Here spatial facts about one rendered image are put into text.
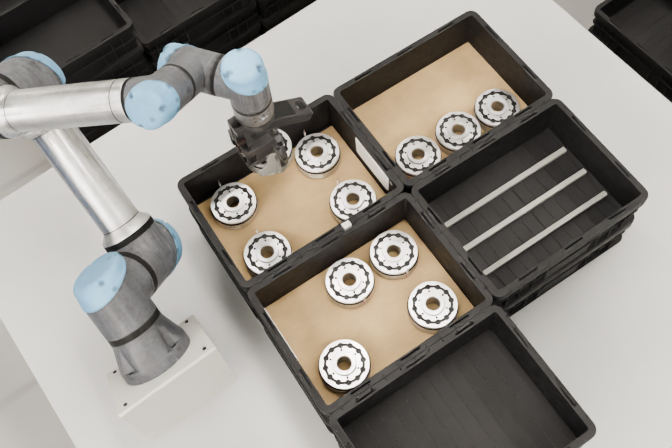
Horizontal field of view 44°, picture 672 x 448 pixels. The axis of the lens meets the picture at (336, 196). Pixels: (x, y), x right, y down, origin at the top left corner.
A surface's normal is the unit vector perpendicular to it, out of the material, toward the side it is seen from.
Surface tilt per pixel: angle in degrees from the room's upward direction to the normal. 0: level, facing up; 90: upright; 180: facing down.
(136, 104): 59
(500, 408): 0
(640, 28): 0
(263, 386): 0
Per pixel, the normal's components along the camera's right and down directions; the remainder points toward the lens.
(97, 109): -0.32, 0.41
